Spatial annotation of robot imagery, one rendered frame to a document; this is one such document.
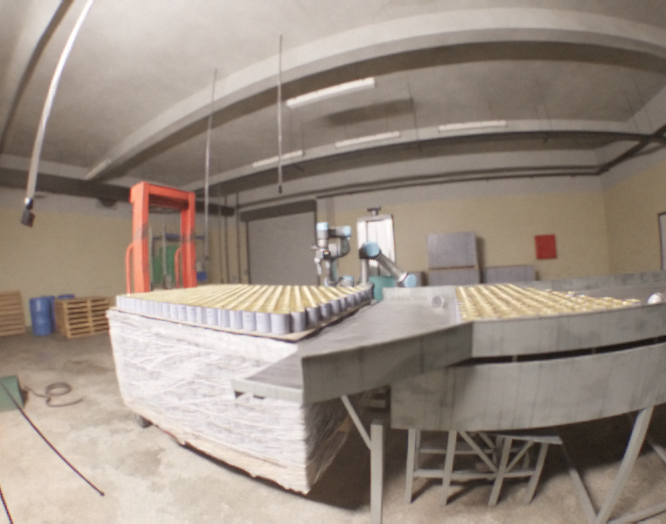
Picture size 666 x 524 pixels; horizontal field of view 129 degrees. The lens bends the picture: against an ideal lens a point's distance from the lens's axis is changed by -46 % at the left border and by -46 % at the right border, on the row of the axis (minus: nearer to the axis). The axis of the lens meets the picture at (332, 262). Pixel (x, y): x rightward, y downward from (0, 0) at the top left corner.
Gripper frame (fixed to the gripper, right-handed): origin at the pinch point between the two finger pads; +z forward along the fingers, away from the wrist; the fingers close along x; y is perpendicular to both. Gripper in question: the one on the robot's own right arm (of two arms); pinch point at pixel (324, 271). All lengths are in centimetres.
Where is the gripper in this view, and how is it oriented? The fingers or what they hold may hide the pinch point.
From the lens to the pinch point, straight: 194.2
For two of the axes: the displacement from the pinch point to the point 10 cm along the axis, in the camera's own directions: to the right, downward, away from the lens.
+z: 0.3, 10.0, 0.0
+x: 3.8, -0.1, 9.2
